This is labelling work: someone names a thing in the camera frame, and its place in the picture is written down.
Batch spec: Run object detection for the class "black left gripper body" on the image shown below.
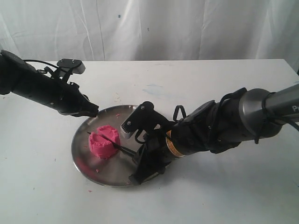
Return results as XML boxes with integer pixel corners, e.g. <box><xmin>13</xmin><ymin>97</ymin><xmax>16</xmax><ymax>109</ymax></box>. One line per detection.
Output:
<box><xmin>46</xmin><ymin>82</ymin><xmax>89</xmax><ymax>116</ymax></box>

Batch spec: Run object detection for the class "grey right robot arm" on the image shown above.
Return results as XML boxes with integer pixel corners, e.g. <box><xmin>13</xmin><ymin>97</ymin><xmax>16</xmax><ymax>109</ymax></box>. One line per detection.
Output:
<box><xmin>128</xmin><ymin>85</ymin><xmax>299</xmax><ymax>185</ymax></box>

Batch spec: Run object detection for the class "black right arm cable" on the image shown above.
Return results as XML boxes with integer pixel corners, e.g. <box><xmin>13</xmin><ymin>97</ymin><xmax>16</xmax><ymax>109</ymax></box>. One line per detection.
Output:
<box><xmin>172</xmin><ymin>105</ymin><xmax>187</xmax><ymax>122</ymax></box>

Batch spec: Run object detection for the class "round steel plate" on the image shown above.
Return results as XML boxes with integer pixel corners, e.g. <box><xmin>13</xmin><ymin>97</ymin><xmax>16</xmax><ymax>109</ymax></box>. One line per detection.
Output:
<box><xmin>71</xmin><ymin>105</ymin><xmax>149</xmax><ymax>187</ymax></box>

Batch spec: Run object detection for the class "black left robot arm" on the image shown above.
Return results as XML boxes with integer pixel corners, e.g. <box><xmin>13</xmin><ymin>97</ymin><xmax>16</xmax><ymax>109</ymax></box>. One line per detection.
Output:
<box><xmin>0</xmin><ymin>50</ymin><xmax>99</xmax><ymax>117</ymax></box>

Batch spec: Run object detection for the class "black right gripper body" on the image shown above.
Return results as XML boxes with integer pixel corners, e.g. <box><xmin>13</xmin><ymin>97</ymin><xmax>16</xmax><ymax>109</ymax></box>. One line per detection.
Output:
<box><xmin>144</xmin><ymin>121</ymin><xmax>211</xmax><ymax>164</ymax></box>

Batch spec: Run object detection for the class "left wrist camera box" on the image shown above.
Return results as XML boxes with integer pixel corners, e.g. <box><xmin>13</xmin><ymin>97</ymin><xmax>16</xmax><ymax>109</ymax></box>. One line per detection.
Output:
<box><xmin>57</xmin><ymin>58</ymin><xmax>85</xmax><ymax>74</ymax></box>

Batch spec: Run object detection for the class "white backdrop curtain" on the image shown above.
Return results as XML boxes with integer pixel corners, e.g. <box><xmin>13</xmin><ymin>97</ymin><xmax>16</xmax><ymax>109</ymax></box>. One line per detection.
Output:
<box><xmin>0</xmin><ymin>0</ymin><xmax>299</xmax><ymax>63</ymax></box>

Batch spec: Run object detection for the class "black plastic knife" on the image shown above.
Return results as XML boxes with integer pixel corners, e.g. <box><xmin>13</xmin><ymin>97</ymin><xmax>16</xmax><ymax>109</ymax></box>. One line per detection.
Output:
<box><xmin>88</xmin><ymin>132</ymin><xmax>136</xmax><ymax>157</ymax></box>

